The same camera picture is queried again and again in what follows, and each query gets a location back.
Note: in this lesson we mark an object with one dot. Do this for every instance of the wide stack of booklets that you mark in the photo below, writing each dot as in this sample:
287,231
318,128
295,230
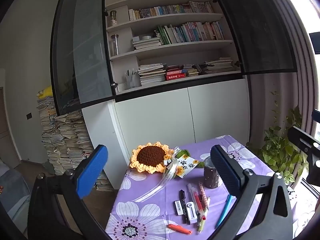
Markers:
217,66

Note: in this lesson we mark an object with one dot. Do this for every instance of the white bookcase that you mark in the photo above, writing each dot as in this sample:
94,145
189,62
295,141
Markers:
175,52

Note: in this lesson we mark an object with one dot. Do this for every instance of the translucent white ribbon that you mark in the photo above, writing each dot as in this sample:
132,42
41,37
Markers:
150,193

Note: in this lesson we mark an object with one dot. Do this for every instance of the purple floral tablecloth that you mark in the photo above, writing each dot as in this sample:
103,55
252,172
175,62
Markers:
155,190

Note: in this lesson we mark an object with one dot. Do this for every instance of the white base cabinet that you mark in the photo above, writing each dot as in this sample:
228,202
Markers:
155,117

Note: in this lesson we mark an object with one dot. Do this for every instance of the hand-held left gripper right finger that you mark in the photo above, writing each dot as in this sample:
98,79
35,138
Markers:
225,172

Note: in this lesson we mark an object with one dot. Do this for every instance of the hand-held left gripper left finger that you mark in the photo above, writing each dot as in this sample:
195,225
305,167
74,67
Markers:
92,170

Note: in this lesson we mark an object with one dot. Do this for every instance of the white sunflower gift tag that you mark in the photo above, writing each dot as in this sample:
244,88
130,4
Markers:
186,166

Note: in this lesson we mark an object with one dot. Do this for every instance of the black wall switch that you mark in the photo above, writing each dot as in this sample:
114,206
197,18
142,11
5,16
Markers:
29,116

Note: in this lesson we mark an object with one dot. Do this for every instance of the black marker pen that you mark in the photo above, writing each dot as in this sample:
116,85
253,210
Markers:
183,205

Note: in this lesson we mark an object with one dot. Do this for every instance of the crochet sunflower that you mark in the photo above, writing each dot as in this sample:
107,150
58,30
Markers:
150,156

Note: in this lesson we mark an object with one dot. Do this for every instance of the stack of dark red books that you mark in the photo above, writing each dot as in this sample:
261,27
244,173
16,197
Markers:
175,69

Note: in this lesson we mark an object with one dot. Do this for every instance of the pale striped curtain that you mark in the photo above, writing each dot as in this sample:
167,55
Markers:
300,67

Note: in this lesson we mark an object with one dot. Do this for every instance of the pink checkered pen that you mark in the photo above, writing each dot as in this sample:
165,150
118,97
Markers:
203,193

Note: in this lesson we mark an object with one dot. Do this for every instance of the red pen with clear cap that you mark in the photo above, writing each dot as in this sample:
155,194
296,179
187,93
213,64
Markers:
199,202

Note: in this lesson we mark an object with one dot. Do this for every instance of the tall pile of papers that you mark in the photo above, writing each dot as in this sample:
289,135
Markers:
65,140

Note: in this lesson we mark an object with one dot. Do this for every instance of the white correction tape dispenser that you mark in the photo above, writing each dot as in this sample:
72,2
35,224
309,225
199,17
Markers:
193,215

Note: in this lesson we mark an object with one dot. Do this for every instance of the pale green pen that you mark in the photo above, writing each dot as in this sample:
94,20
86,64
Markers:
200,228

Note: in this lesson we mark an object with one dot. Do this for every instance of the yellow plush toy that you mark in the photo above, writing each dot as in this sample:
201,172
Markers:
45,92

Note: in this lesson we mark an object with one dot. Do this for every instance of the grey tape roll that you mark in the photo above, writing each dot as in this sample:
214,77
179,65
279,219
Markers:
147,37

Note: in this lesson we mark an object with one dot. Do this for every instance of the dark rectangular panel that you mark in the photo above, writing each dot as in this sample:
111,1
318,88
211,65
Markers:
315,42

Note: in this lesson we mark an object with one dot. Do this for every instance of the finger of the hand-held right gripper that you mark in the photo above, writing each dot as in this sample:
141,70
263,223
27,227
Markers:
303,140
317,116

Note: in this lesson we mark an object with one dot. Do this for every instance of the clear glass jar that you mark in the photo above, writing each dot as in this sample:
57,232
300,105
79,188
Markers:
115,45

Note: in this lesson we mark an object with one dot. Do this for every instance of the brown wooden door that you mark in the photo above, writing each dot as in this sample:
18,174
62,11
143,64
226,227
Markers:
7,130

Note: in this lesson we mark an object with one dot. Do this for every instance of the green potted vine plant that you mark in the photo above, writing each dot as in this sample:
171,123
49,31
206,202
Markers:
277,150

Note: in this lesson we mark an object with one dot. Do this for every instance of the flat stack of grey books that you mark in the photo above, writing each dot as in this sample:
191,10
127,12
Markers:
146,43

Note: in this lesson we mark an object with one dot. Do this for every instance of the row of small paperback books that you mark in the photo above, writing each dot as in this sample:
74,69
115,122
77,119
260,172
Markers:
172,10

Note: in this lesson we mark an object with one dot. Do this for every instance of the small stack of tan books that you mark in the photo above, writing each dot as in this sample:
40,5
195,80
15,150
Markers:
191,70

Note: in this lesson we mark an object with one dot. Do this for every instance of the grey sofa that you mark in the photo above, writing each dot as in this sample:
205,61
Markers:
12,192

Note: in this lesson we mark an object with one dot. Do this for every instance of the grey translucent pen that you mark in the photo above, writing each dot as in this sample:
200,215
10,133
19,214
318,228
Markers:
191,192

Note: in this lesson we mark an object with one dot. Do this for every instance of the blue pen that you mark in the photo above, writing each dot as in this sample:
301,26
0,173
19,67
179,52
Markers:
223,212

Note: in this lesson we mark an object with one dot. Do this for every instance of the dark glass cabinet door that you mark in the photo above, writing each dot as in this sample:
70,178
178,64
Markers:
87,55
262,30

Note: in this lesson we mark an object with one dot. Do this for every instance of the thick red book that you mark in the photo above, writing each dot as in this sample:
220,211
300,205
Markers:
176,76

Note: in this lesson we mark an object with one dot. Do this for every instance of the grey clay pen holder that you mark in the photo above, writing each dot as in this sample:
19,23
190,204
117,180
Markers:
208,177

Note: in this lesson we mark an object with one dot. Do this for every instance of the black pen silver clip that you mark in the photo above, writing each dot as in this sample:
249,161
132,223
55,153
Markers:
178,207

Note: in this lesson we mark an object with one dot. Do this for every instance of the stack of white magazines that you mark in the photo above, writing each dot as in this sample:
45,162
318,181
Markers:
151,75

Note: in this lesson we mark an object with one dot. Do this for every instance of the row of pastel upright books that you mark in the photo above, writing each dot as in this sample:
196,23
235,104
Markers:
190,32

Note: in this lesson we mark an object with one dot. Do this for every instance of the white pen cup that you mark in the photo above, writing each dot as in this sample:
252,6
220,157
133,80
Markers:
132,81

